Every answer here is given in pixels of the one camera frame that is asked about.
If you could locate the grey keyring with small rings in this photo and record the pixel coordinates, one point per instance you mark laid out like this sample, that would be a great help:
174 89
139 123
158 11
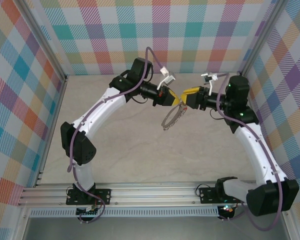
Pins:
168 117

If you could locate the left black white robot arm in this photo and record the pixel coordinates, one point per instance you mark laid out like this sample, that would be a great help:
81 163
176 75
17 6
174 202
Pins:
100 110

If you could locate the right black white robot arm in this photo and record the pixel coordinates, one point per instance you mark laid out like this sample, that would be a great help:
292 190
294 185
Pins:
257 155

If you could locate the grey metal shelf panel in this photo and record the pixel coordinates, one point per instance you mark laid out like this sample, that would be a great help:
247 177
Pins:
152 230

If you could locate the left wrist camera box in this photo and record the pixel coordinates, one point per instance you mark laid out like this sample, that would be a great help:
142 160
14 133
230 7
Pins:
169 79

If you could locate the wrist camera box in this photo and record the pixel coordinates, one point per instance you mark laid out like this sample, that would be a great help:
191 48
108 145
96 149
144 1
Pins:
208 78
169 79

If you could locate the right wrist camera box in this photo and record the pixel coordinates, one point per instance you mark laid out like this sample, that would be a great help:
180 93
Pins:
208 78

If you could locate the aluminium frame post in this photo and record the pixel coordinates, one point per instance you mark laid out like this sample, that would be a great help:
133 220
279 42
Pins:
262 37
43 40

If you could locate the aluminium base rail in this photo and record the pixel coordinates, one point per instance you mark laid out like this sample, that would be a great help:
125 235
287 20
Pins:
152 195

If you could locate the aluminium frame leg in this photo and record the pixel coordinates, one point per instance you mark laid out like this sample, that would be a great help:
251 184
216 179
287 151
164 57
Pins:
22 225
291 227

